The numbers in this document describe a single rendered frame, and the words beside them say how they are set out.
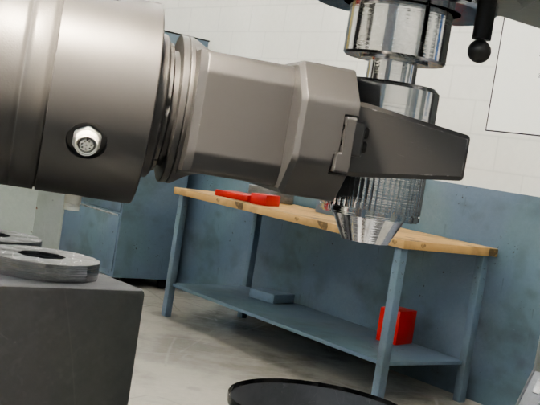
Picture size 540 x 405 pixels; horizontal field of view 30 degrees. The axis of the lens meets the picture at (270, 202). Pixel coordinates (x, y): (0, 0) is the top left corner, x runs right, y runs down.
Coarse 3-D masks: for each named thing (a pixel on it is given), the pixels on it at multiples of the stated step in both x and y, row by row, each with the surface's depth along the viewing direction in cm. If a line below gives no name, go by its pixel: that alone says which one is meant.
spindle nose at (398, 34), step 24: (360, 0) 45; (384, 0) 44; (408, 0) 44; (360, 24) 44; (384, 24) 44; (408, 24) 44; (432, 24) 44; (360, 48) 44; (384, 48) 44; (408, 48) 44; (432, 48) 44
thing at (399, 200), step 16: (400, 112) 44; (416, 112) 44; (432, 112) 45; (352, 192) 44; (368, 192) 44; (384, 192) 44; (400, 192) 44; (416, 192) 45; (336, 208) 45; (352, 208) 44; (368, 208) 44; (384, 208) 44; (400, 208) 44; (416, 208) 45
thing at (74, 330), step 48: (0, 240) 80; (0, 288) 68; (48, 288) 70; (96, 288) 73; (0, 336) 68; (48, 336) 71; (96, 336) 73; (0, 384) 69; (48, 384) 71; (96, 384) 74
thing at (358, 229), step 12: (336, 216) 46; (348, 216) 45; (348, 228) 45; (360, 228) 45; (372, 228) 45; (384, 228) 45; (396, 228) 46; (360, 240) 45; (372, 240) 45; (384, 240) 46
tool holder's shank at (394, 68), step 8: (360, 56) 46; (368, 56) 45; (376, 56) 45; (384, 56) 45; (392, 56) 44; (368, 64) 46; (376, 64) 45; (384, 64) 45; (392, 64) 45; (400, 64) 45; (408, 64) 45; (416, 64) 45; (424, 64) 45; (368, 72) 46; (376, 72) 45; (384, 72) 45; (392, 72) 45; (400, 72) 45; (408, 72) 45; (416, 72) 46; (400, 80) 45; (408, 80) 45
